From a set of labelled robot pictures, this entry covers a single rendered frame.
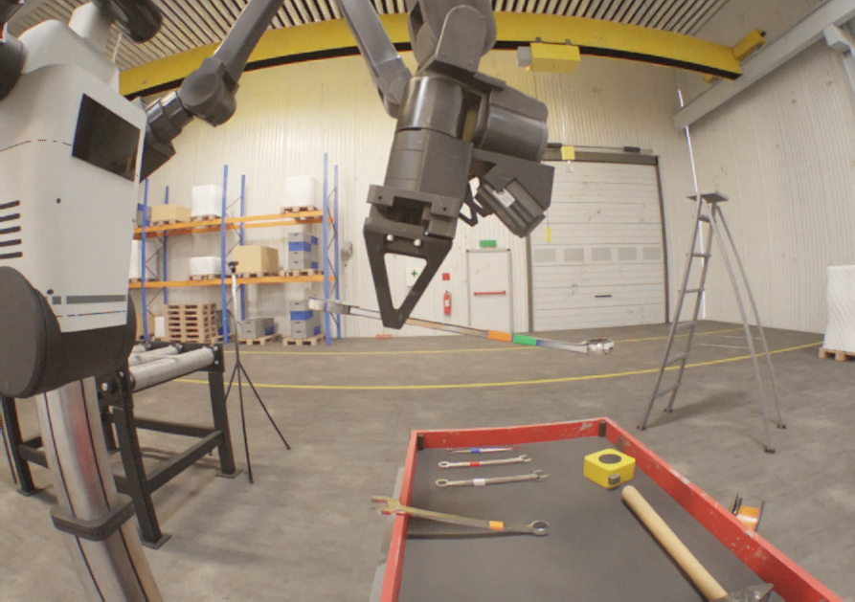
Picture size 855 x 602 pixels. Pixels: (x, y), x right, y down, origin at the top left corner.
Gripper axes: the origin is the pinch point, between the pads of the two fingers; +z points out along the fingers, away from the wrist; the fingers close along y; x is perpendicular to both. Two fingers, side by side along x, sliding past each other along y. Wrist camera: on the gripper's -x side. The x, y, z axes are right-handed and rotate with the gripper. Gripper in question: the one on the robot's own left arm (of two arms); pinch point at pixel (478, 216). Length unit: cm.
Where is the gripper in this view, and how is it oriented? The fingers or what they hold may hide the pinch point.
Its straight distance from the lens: 67.4
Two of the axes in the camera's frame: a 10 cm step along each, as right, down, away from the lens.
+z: 5.3, 8.5, 0.3
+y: -0.8, 0.1, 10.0
